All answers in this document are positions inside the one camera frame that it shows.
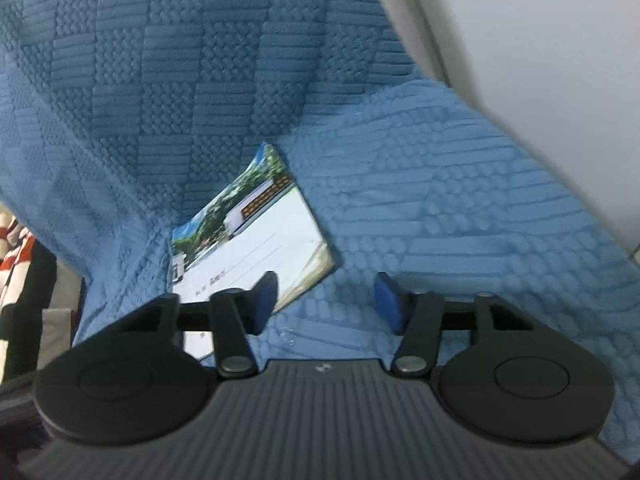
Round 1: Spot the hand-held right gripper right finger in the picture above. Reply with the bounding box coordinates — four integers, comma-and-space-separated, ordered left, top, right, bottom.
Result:
373, 271, 552, 377

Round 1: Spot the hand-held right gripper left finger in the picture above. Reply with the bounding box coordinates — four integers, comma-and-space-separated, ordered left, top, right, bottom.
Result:
115, 271, 281, 380

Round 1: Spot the blue textured sofa cover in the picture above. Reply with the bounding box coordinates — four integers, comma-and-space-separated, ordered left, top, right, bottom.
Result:
0, 0, 640, 461

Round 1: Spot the red black white striped blanket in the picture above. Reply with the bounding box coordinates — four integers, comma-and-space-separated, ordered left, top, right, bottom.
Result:
0, 204, 59, 387

